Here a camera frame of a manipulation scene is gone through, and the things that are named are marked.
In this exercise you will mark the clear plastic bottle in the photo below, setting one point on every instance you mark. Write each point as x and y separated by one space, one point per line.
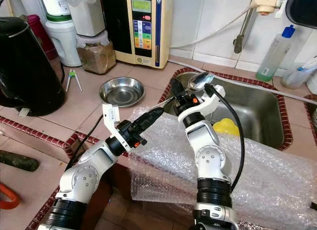
297 74

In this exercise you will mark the small white and green tongs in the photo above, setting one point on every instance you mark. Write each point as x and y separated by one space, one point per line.
72 76

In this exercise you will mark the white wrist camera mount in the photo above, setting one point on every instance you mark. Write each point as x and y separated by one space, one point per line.
208 102
111 118

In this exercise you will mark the translucent white plastic jar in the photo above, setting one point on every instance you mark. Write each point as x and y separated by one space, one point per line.
85 14

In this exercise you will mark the yellow bell pepper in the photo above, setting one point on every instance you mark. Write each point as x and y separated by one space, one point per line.
225 128

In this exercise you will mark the dark green cucumber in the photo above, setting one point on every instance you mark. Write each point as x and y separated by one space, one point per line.
20 161

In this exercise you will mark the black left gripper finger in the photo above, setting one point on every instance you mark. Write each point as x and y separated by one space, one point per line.
153 115
152 124

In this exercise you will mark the clear jar of brown powder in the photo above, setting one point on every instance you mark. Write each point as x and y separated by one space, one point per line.
96 55

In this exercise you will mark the black electric kettle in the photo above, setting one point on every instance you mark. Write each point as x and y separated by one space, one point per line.
29 66

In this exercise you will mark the dark red plastic cup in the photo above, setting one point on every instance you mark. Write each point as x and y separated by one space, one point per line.
43 36

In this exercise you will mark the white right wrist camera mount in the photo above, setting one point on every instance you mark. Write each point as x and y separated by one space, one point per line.
208 102

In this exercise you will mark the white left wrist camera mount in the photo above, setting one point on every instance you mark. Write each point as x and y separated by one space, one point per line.
111 118

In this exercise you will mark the grey metal rod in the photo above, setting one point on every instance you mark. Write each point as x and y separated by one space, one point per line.
246 27

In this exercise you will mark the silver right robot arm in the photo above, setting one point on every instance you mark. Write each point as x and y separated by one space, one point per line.
213 158

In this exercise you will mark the small stainless steel bowl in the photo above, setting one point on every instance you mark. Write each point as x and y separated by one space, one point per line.
122 91

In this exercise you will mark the cream faucet diverter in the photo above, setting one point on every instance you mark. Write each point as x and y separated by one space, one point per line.
268 2

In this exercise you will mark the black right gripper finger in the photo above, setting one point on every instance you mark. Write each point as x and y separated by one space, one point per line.
179 90

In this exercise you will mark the clear bottle with blue cap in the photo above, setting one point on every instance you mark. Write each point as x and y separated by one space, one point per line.
275 54

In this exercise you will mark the stainless steel spoon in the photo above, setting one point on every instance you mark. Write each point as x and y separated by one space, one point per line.
200 81

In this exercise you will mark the black hanging pan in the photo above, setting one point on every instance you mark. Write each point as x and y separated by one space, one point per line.
302 7

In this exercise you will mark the stainless steel sink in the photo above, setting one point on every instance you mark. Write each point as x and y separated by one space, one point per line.
257 113

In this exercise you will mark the clear bubble wrap sheet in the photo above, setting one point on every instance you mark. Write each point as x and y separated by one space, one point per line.
267 175

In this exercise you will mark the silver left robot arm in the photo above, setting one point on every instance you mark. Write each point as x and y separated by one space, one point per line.
84 180

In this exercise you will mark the cream and black water ionizer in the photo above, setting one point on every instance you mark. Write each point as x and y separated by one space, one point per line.
141 27

